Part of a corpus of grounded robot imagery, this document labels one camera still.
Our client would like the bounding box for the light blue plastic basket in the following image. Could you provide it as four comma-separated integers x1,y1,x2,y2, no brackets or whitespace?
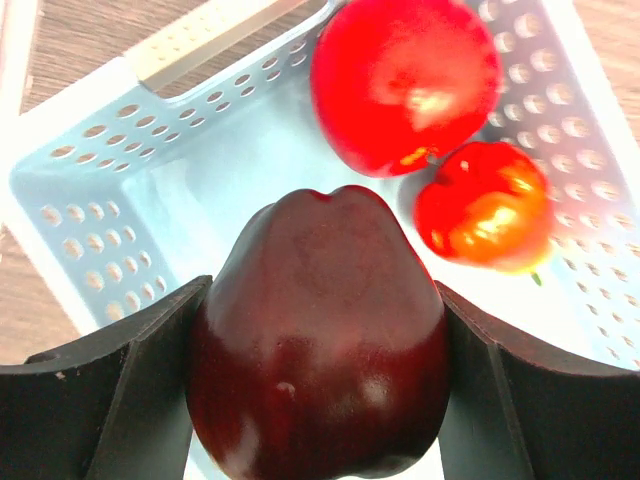
0,0,640,480

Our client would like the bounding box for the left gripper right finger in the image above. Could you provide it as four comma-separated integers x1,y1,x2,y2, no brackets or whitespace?
437,284,639,479

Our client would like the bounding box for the red pear shaped fruit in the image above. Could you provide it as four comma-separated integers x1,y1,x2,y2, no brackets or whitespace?
412,142,554,274

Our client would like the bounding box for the dark red plum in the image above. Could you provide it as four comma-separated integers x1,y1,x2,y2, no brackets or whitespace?
187,186,450,479

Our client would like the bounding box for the red apple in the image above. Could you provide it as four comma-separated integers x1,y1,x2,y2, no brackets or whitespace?
311,1,502,177

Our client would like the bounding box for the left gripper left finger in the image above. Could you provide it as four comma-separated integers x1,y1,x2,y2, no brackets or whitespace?
1,276,212,479

